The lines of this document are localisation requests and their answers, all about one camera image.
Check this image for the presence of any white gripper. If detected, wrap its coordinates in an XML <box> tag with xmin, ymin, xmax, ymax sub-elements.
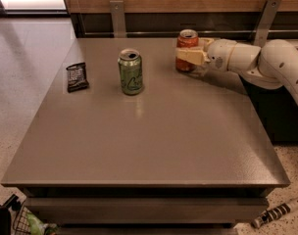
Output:
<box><xmin>175</xmin><ymin>37</ymin><xmax>236</xmax><ymax>71</ymax></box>

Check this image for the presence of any red coke can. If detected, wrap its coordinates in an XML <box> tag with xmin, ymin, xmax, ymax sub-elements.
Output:
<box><xmin>175</xmin><ymin>29</ymin><xmax>199</xmax><ymax>72</ymax></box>

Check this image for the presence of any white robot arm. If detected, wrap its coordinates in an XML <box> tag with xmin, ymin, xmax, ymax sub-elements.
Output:
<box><xmin>175</xmin><ymin>38</ymin><xmax>298</xmax><ymax>106</ymax></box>

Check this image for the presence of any green soda can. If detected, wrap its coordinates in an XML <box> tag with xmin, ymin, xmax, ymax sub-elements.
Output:
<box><xmin>118</xmin><ymin>48</ymin><xmax>143</xmax><ymax>95</ymax></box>

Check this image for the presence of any dark snack bar wrapper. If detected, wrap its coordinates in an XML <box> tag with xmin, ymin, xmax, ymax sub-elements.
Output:
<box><xmin>67</xmin><ymin>63</ymin><xmax>89</xmax><ymax>93</ymax></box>

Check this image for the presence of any black white striped object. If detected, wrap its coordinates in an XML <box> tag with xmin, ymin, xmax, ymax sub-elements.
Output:
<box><xmin>251</xmin><ymin>198</ymin><xmax>298</xmax><ymax>229</ymax></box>

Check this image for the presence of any grey drawer front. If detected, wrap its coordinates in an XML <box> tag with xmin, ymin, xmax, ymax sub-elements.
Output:
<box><xmin>25</xmin><ymin>198</ymin><xmax>268</xmax><ymax>224</ymax></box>

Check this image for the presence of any green bag in basket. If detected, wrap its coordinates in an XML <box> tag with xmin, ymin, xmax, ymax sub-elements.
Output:
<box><xmin>26</xmin><ymin>212</ymin><xmax>58</xmax><ymax>235</ymax></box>

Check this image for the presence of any black object bottom left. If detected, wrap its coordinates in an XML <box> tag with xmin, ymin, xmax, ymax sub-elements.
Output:
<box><xmin>0</xmin><ymin>194</ymin><xmax>22</xmax><ymax>235</ymax></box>

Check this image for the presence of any right metal bracket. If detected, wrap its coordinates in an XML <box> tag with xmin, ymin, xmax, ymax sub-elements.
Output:
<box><xmin>253</xmin><ymin>0</ymin><xmax>282</xmax><ymax>47</ymax></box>

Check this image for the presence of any metal bracket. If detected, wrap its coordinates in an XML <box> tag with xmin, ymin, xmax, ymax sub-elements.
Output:
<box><xmin>110</xmin><ymin>0</ymin><xmax>126</xmax><ymax>38</ymax></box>
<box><xmin>253</xmin><ymin>0</ymin><xmax>282</xmax><ymax>47</ymax></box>

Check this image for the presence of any left metal bracket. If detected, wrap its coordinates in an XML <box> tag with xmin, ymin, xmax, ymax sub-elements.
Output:
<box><xmin>110</xmin><ymin>0</ymin><xmax>126</xmax><ymax>38</ymax></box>

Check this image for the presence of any wire basket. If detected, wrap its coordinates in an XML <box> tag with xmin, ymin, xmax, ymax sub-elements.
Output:
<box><xmin>12</xmin><ymin>204</ymin><xmax>31</xmax><ymax>235</ymax></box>

